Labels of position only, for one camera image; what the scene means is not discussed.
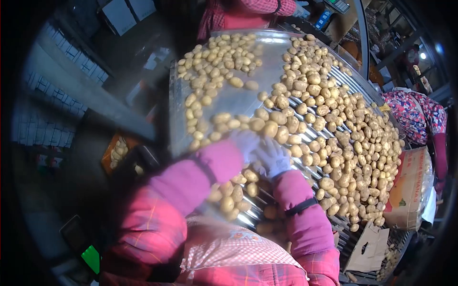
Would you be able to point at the loose cardboard flap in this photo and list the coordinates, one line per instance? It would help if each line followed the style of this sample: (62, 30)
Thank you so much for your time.
(370, 246)

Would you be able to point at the printed cardboard box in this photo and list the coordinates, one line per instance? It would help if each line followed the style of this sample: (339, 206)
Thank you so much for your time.
(408, 193)

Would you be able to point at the white carton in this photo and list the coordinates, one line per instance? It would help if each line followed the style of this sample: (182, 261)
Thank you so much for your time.
(143, 8)
(120, 16)

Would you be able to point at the weighing scale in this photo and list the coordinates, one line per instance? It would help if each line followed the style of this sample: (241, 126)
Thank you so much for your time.
(337, 5)

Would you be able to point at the person's right hand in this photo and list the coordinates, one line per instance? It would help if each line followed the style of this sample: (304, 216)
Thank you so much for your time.
(274, 159)

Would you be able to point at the green lit screen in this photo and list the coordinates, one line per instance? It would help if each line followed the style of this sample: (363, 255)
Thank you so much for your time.
(91, 258)

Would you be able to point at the person's left fingers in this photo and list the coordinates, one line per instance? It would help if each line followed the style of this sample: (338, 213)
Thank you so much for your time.
(252, 140)

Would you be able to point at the grey curved metal rail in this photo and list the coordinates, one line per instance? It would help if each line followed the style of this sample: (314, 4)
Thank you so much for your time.
(362, 39)

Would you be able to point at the black wrist band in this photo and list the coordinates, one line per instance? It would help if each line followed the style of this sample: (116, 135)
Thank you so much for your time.
(300, 206)
(207, 168)

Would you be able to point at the orange crate of potatoes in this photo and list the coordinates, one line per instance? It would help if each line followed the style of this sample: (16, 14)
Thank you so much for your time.
(118, 152)

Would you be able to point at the person's body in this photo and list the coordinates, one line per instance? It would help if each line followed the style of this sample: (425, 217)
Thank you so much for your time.
(229, 257)

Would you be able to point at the person's left hand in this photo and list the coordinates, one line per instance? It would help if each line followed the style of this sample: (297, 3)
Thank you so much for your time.
(246, 143)

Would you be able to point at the metal roller sorting table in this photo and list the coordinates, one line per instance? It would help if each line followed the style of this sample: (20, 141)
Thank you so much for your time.
(247, 100)

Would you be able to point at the stack of white crates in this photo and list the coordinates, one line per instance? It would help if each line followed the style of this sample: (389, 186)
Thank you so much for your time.
(53, 93)

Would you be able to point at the person's right fingers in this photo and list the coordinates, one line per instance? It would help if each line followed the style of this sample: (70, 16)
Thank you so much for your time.
(263, 152)

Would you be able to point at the pile of yellow potatoes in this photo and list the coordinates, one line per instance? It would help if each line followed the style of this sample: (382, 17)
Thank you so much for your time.
(343, 143)

